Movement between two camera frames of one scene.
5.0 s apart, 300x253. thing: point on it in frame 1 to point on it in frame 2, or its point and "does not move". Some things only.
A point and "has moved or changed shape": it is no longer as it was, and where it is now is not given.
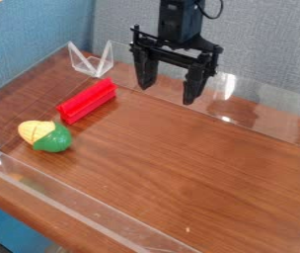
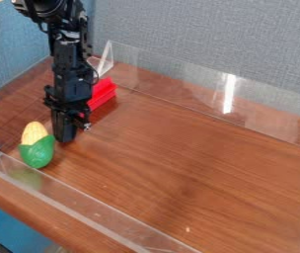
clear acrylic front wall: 75,204 does not move
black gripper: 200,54 to 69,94
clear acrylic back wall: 263,108 does not move
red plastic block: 87,100 does not move
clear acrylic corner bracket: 88,64 does not move
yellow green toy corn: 48,135 has moved or changed shape
